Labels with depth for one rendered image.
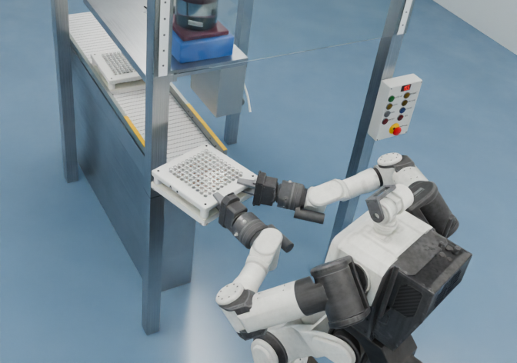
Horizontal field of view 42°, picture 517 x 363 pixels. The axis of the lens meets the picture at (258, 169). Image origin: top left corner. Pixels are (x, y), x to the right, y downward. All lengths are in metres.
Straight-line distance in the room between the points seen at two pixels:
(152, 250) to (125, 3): 0.94
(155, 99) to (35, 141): 1.94
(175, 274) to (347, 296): 1.63
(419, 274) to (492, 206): 2.45
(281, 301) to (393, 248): 0.31
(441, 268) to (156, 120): 1.05
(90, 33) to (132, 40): 1.01
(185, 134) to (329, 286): 1.28
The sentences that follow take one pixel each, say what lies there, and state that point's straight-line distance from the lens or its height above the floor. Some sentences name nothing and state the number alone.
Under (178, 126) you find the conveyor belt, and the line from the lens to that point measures 2.75.
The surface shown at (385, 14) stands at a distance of 2.56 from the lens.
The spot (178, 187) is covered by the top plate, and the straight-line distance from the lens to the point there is 2.10.
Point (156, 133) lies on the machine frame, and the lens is 2.28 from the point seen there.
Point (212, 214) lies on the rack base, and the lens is 2.08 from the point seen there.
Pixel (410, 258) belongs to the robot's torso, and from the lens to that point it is 1.72.
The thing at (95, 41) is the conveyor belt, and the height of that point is 0.81.
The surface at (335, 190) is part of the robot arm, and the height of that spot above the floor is 1.09.
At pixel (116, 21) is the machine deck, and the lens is 2.54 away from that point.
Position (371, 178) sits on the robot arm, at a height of 1.10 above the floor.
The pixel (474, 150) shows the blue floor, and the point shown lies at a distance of 4.53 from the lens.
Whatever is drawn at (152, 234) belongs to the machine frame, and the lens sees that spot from 2.58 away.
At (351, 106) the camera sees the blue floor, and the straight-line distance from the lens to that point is 4.62.
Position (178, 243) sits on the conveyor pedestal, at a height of 0.28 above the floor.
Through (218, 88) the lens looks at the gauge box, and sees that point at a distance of 2.38.
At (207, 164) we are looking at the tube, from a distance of 2.19.
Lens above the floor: 2.39
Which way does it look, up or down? 38 degrees down
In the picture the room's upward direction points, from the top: 8 degrees clockwise
